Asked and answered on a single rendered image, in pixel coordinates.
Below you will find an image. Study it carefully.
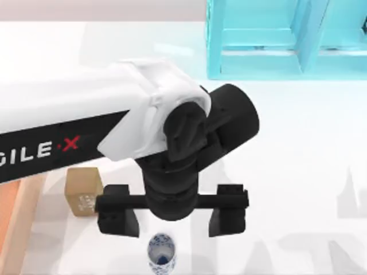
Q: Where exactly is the brown cardboard box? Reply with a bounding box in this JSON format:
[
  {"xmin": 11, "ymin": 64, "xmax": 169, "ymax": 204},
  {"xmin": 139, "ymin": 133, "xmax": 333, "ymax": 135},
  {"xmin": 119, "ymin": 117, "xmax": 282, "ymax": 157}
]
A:
[{"xmin": 64, "ymin": 167, "xmax": 104, "ymax": 217}]

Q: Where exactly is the blue and white cup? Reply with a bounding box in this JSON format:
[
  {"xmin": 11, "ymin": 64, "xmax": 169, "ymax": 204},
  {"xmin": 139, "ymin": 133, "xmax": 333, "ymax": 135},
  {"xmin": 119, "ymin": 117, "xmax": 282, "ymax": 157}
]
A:
[{"xmin": 147, "ymin": 232, "xmax": 178, "ymax": 275}]

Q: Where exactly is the shallow salmon-coloured box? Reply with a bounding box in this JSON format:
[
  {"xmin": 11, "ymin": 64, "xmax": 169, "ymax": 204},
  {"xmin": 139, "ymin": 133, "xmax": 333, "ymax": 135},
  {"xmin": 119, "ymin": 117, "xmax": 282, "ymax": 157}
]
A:
[{"xmin": 0, "ymin": 171, "xmax": 48, "ymax": 242}]

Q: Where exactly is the light blue rack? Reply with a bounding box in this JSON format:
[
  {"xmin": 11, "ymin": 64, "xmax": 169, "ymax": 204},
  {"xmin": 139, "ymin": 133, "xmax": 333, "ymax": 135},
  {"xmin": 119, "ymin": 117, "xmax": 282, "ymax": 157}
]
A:
[{"xmin": 205, "ymin": 0, "xmax": 367, "ymax": 81}]

